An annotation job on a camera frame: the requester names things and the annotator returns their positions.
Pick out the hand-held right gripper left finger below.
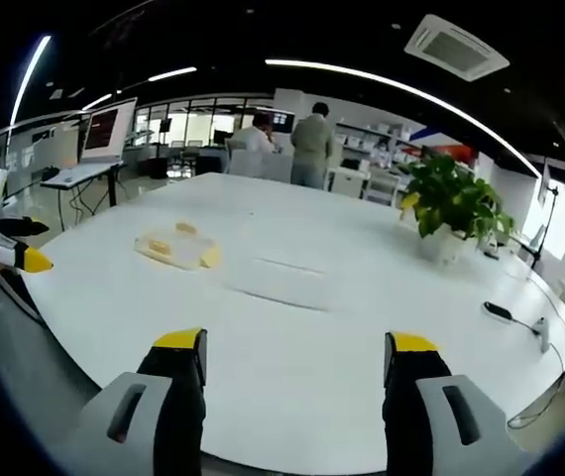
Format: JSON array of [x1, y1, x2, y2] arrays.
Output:
[[56, 326, 209, 476]]

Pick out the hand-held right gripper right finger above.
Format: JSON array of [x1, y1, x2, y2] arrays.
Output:
[[382, 330, 536, 476]]

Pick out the white side desk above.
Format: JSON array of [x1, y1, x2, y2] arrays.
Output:
[[39, 159, 129, 232]]

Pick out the long ceiling strip light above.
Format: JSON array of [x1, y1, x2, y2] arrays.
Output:
[[8, 33, 53, 131], [264, 58, 544, 179]]

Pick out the large display screen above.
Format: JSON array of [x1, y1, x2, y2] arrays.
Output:
[[79, 96, 139, 164]]

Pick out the black oblong device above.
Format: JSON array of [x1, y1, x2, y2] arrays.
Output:
[[482, 300, 514, 322]]

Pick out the white power adapter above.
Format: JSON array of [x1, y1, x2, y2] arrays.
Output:
[[532, 316, 552, 354]]

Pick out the clear plastic tray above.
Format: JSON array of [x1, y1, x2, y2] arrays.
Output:
[[134, 221, 222, 272]]

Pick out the white plant pot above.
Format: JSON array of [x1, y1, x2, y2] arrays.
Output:
[[418, 223, 468, 264]]

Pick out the transparent plastic sheet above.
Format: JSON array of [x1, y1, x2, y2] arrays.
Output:
[[221, 256, 334, 312]]

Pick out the short ceiling strip light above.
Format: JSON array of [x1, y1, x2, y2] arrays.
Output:
[[147, 65, 199, 83]]

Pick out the green leafy plant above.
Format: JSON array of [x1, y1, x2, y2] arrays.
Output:
[[399, 153, 516, 248]]

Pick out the black tripod stand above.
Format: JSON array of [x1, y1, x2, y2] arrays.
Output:
[[528, 157, 562, 272]]

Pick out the white storage shelves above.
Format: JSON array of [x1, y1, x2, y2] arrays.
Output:
[[334, 120, 415, 168]]

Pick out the ceiling air conditioner vent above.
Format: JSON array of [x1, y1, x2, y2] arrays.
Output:
[[403, 13, 511, 82]]

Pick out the grey cable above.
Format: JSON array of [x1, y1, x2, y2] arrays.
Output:
[[507, 341, 565, 430]]

